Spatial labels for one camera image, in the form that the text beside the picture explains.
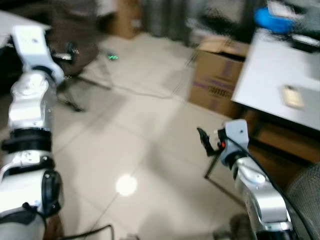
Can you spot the plain brown cardboard box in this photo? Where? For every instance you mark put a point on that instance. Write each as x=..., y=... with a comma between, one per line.
x=125, y=17

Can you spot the printed cardboard box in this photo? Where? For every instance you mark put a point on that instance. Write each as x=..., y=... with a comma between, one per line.
x=215, y=75

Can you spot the small tan card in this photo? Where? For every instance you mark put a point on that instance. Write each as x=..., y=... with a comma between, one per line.
x=292, y=97

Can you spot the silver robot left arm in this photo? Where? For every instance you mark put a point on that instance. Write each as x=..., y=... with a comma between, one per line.
x=30, y=110

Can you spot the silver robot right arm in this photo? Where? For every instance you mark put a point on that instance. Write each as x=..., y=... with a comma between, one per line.
x=262, y=200

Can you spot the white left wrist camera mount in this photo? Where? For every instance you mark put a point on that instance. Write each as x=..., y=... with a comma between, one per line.
x=35, y=50

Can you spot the blue plastic object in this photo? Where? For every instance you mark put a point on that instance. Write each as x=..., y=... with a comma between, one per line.
x=272, y=21

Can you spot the white table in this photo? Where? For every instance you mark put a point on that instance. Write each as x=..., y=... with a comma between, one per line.
x=275, y=70

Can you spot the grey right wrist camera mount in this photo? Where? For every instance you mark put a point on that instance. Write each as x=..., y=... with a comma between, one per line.
x=236, y=137

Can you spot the brown office chair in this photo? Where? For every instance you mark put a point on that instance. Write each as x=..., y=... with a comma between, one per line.
x=75, y=30

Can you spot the small green lit device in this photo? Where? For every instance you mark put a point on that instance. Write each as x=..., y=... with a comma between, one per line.
x=112, y=56

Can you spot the brown wooden cabinet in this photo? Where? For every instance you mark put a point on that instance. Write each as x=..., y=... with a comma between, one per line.
x=280, y=145

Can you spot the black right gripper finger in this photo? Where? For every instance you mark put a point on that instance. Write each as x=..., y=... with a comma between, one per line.
x=205, y=142

